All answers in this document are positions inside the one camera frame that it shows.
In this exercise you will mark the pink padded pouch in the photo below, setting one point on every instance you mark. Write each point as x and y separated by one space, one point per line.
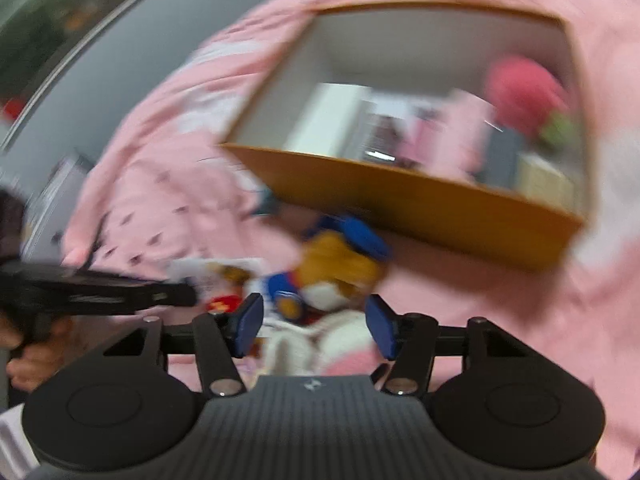
465 135

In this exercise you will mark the person's left hand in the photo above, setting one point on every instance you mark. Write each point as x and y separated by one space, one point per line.
35 365

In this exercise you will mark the green fluffy pompom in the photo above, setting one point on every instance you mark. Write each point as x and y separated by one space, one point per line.
557 132

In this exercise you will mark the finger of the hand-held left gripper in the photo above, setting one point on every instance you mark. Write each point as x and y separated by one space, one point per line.
125 295

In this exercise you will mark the pink fluffy pompom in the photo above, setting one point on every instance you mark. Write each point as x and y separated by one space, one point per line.
520 95

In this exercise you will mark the open wardrobe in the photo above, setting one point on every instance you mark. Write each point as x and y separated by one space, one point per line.
50 35

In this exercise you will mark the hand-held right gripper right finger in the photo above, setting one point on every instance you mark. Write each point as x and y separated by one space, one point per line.
380 327

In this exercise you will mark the pink printed blanket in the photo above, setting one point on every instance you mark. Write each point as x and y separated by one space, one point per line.
500 310

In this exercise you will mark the white box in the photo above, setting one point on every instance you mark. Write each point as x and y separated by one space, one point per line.
325 120

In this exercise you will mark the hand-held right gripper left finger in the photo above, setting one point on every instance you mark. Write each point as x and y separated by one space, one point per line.
249 325

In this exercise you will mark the brown plush toy blue hat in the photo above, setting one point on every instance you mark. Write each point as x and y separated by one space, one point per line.
335 265

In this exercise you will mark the grey box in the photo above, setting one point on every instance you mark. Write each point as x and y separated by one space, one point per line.
500 160

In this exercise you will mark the white pink soft toy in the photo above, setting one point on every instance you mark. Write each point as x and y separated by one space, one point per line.
340 345

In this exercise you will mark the small cartoon figure packet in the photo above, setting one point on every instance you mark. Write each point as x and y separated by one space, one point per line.
225 280

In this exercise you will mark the small kraft paper box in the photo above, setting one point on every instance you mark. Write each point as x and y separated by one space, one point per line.
545 180

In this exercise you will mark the orange cardboard box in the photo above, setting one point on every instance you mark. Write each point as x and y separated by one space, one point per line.
425 210

